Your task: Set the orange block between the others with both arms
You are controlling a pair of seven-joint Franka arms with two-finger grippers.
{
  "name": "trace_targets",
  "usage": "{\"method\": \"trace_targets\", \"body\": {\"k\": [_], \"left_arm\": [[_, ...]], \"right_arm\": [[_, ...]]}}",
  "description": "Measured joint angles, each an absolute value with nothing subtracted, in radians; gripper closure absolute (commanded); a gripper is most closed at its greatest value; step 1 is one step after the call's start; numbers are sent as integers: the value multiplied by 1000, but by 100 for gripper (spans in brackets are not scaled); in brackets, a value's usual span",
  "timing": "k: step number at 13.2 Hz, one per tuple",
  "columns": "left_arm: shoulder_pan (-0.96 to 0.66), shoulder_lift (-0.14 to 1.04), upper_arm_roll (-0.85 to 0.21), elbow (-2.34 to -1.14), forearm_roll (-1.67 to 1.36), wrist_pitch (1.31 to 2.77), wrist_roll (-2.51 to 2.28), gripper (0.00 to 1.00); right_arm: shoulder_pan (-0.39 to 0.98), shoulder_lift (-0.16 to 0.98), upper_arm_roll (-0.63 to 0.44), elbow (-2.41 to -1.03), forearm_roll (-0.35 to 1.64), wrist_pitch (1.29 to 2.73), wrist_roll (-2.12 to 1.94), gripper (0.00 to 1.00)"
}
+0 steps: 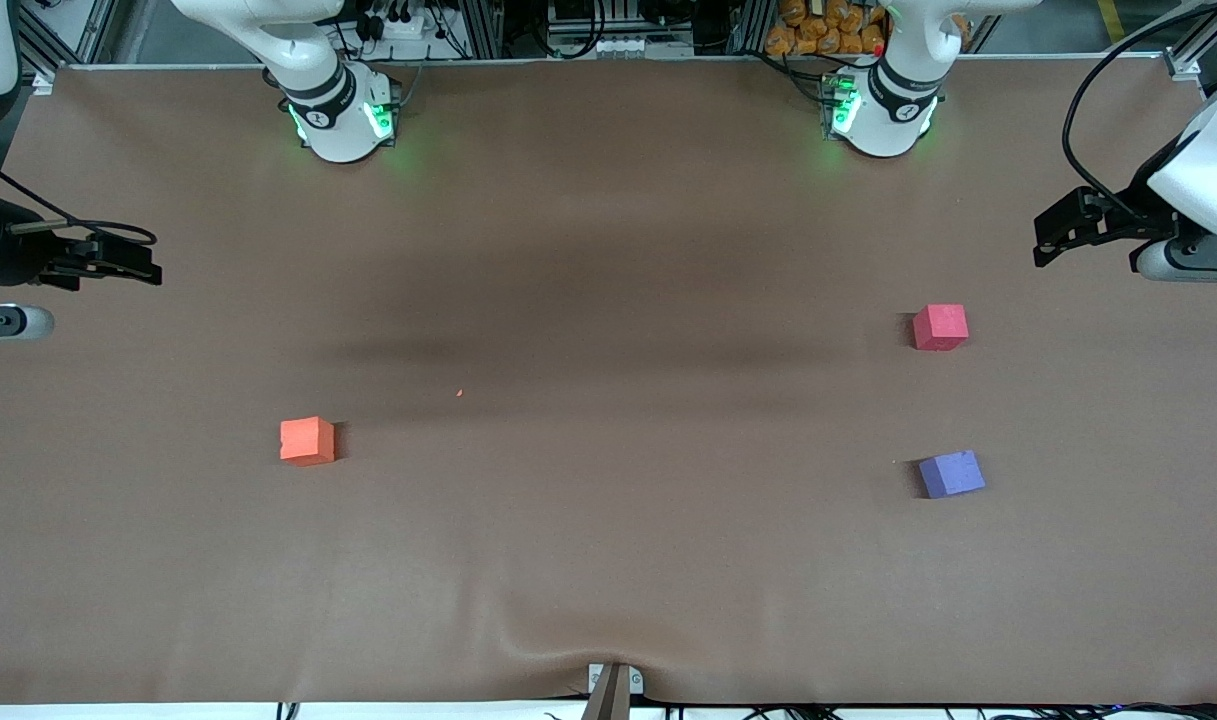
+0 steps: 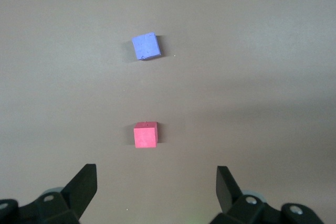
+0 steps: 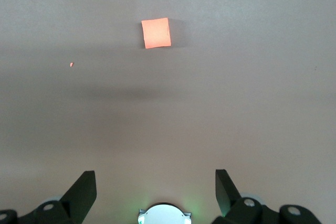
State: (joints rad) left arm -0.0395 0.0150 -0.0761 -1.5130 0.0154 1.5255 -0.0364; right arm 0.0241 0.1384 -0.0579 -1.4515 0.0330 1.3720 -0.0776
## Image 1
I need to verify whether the white connector strip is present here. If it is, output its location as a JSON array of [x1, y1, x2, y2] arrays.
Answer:
[[548, 35, 696, 60]]

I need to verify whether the white power strip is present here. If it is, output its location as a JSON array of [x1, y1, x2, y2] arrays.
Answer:
[[371, 12, 431, 43]]

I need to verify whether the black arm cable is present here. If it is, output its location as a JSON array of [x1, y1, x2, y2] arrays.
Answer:
[[1062, 0, 1217, 219], [0, 150, 158, 248]]

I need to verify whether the brown table mat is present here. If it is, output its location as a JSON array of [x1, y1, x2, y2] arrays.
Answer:
[[0, 55, 1217, 706]]

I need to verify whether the aluminium frame post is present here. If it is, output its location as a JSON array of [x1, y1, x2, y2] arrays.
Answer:
[[18, 0, 119, 94], [1166, 0, 1217, 96]]

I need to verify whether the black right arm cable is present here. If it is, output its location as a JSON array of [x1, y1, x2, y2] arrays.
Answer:
[[0, 150, 158, 248]]

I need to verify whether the red foam block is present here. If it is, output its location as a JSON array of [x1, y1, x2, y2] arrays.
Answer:
[[912, 304, 970, 352]]

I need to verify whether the purple foam block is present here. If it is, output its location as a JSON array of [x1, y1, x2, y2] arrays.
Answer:
[[918, 450, 987, 500]]

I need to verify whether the metal table clamp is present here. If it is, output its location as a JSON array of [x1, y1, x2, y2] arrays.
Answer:
[[583, 662, 645, 720]]

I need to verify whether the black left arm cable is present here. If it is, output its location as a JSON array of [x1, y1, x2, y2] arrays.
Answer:
[[1062, 0, 1217, 219]]

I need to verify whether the orange foam block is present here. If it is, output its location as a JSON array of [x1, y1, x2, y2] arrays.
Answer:
[[279, 416, 337, 468]]

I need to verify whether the pile of orange objects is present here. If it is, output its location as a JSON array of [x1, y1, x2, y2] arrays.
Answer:
[[765, 0, 889, 57]]

